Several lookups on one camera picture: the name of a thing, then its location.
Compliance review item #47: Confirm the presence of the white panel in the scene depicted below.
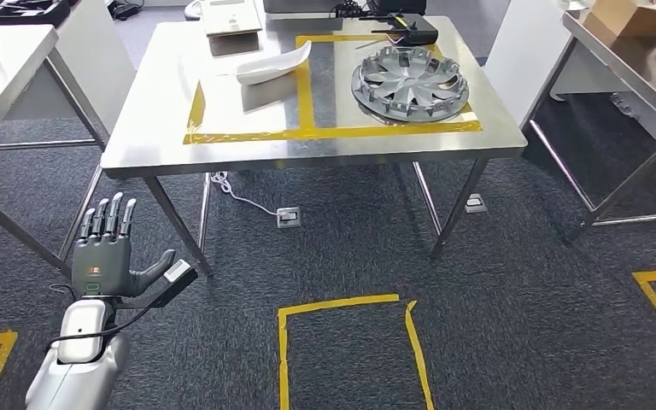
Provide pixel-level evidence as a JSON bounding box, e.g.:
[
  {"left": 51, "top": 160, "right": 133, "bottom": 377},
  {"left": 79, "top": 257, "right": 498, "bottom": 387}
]
[{"left": 483, "top": 0, "right": 572, "bottom": 128}]

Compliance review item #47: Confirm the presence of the steel workbench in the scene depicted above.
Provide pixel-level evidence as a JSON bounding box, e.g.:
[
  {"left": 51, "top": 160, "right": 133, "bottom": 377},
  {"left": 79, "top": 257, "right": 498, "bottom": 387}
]
[{"left": 100, "top": 15, "right": 528, "bottom": 278}]

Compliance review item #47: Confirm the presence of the yellow tape on workbench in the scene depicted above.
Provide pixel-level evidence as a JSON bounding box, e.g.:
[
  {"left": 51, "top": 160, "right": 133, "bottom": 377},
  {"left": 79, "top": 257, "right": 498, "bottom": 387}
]
[{"left": 183, "top": 33, "right": 483, "bottom": 145}]

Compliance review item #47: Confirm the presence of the silver wheel cover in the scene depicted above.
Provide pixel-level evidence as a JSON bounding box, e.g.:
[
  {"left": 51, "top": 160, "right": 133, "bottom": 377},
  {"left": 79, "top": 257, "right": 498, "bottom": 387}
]
[{"left": 351, "top": 44, "right": 471, "bottom": 125}]

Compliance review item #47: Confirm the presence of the white plastic shell part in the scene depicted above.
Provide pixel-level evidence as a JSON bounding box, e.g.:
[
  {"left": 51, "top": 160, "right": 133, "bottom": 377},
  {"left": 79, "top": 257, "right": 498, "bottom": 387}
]
[{"left": 235, "top": 39, "right": 313, "bottom": 86}]

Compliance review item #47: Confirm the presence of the white cable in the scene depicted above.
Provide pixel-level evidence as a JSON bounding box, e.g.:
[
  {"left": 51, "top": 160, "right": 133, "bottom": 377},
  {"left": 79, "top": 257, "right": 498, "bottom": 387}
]
[{"left": 210, "top": 171, "right": 281, "bottom": 217}]

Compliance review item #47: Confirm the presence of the black webcam with cable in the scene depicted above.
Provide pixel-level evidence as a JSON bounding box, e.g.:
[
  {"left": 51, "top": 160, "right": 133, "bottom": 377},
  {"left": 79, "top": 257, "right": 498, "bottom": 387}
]
[{"left": 331, "top": 0, "right": 376, "bottom": 19}]

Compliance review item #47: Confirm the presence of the silver floor outlet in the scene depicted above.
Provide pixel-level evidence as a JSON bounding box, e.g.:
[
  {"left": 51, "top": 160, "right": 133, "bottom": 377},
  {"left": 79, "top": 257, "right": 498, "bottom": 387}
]
[
  {"left": 275, "top": 206, "right": 302, "bottom": 229},
  {"left": 463, "top": 193, "right": 489, "bottom": 214}
]

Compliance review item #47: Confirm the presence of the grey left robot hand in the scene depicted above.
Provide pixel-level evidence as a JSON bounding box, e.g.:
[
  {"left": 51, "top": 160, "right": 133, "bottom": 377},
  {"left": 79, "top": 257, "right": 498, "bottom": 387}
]
[{"left": 71, "top": 192, "right": 178, "bottom": 299}]

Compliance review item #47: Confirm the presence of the brown cardboard box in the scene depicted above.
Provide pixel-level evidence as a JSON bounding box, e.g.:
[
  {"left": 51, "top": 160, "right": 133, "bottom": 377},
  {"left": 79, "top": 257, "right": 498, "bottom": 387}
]
[{"left": 583, "top": 0, "right": 656, "bottom": 39}]

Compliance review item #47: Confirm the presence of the open cardboard box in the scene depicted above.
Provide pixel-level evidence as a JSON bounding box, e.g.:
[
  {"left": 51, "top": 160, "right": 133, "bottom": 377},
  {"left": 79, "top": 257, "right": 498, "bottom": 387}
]
[{"left": 199, "top": 0, "right": 264, "bottom": 38}]

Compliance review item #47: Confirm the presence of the black power adapter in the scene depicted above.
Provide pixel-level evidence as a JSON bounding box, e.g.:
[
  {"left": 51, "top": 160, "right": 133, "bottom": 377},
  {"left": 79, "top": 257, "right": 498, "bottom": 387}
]
[{"left": 107, "top": 0, "right": 145, "bottom": 21}]

